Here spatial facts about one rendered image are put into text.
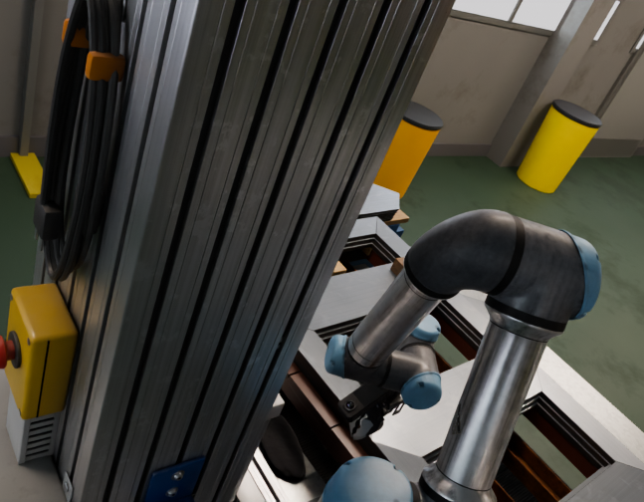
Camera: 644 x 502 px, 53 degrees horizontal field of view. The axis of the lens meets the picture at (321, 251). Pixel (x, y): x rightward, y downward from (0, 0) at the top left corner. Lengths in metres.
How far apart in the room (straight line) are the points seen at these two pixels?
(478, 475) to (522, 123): 5.16
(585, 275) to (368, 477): 0.42
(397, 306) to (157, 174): 0.55
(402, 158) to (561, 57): 1.95
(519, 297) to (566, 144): 4.99
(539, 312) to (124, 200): 0.57
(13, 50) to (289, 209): 3.02
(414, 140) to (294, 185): 3.79
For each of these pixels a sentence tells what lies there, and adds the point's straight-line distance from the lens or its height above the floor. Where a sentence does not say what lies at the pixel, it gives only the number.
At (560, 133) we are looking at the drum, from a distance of 5.86.
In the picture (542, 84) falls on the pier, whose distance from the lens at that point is 5.93.
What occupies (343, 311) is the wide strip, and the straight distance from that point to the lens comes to 1.90.
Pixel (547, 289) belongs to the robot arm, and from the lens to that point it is 0.92.
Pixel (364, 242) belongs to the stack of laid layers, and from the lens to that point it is 2.31.
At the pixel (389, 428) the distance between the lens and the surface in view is 1.65.
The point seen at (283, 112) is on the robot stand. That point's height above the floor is 1.78.
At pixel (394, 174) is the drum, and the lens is 4.51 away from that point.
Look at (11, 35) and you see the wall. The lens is 3.55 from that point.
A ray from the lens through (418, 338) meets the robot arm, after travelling 1.27.
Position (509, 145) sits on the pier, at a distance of 6.07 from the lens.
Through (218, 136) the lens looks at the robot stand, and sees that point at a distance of 0.54.
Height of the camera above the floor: 1.99
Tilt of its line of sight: 32 degrees down
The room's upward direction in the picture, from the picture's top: 23 degrees clockwise
